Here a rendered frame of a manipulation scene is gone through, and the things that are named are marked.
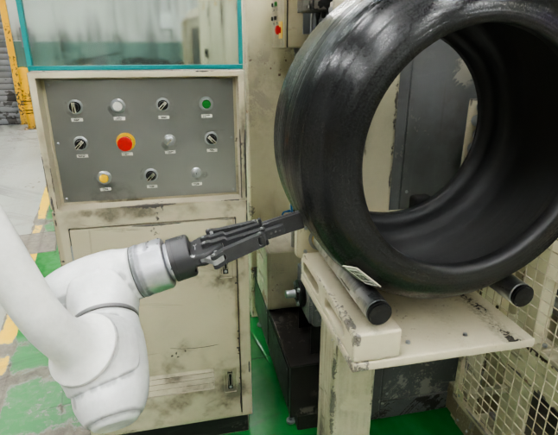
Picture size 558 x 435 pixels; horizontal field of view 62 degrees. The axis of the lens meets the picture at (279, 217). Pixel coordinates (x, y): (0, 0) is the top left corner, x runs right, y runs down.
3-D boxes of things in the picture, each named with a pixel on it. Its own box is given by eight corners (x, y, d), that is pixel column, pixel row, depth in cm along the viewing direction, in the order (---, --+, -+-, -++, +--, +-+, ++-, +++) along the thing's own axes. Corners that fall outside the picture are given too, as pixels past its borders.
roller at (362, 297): (329, 245, 113) (311, 247, 112) (330, 228, 111) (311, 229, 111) (391, 324, 81) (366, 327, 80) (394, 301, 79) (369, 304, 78)
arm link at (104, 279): (143, 264, 87) (154, 326, 79) (60, 291, 85) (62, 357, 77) (122, 230, 78) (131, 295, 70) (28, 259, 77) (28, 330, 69)
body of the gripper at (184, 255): (162, 252, 75) (218, 234, 76) (163, 233, 83) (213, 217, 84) (178, 291, 78) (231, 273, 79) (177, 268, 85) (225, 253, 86)
